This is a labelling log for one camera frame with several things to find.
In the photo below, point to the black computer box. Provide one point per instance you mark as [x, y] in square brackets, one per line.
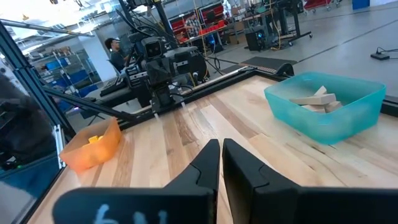
[254, 40]

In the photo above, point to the blue bin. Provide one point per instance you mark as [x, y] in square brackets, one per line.
[360, 3]

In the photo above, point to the black diagonal brace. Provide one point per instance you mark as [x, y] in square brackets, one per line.
[87, 104]

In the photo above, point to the long natural wood block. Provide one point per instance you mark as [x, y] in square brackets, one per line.
[314, 99]

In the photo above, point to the teal plastic bin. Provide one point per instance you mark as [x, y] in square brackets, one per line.
[311, 127]

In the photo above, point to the black bulky object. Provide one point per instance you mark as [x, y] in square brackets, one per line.
[25, 130]

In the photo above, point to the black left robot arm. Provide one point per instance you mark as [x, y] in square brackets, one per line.
[161, 96]

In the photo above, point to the black power adapter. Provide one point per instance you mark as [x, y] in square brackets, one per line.
[379, 56]

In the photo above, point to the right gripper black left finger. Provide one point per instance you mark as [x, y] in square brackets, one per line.
[186, 199]

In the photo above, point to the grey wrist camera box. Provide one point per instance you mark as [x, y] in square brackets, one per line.
[154, 48]

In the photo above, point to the black wheeled stand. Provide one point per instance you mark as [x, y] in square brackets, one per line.
[293, 21]

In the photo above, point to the metal frame strut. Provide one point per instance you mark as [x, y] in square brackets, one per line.
[28, 77]

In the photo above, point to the shelf with red bins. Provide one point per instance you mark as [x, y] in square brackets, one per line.
[214, 14]

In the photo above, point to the black gantry post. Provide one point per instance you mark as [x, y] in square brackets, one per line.
[161, 21]

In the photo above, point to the orange plastic bin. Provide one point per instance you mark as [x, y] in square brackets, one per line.
[90, 155]

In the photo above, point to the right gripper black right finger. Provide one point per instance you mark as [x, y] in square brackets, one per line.
[264, 196]

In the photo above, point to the black keyboard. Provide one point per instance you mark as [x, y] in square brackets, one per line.
[112, 86]

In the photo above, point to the grey overhead pipe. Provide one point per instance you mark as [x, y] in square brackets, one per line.
[46, 27]

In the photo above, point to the black table frame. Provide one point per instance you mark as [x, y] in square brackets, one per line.
[217, 84]

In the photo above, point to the red cart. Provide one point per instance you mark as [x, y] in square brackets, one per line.
[317, 3]

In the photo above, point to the person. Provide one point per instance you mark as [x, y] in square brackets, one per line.
[192, 26]
[116, 59]

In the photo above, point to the small yellow cube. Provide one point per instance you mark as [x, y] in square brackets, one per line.
[93, 139]

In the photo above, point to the shelf with blue bins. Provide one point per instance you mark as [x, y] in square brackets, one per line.
[71, 76]

